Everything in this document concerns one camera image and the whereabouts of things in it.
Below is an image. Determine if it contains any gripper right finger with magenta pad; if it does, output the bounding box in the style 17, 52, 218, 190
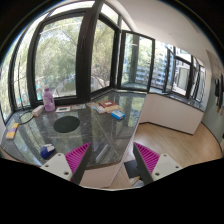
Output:
133, 142, 182, 185

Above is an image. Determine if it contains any round black mouse pad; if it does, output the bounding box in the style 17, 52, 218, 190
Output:
54, 116, 80, 133

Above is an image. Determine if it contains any small beige box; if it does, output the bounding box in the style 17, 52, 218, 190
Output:
32, 105, 44, 117

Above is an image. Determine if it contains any blue and white computer mouse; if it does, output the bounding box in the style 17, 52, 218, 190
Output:
40, 144, 55, 159

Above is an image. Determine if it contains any pink plastic bottle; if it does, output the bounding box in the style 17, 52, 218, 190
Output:
42, 84, 55, 112

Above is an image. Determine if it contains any light blue flat packet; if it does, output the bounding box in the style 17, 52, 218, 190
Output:
91, 103, 106, 114

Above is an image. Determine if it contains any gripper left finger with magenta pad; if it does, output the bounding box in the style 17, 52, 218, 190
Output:
41, 142, 92, 185

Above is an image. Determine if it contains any blue and white box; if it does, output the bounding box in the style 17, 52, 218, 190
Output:
111, 110, 125, 120

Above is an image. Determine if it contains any black cable loop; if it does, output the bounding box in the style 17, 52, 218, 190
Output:
18, 110, 35, 126

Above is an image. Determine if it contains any yellow and purple sponge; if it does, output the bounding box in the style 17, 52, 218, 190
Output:
6, 123, 19, 140

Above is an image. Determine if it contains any red book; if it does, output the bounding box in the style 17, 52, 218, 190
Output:
99, 100, 121, 113

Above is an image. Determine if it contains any black open window frame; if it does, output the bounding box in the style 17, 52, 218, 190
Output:
117, 31, 155, 92

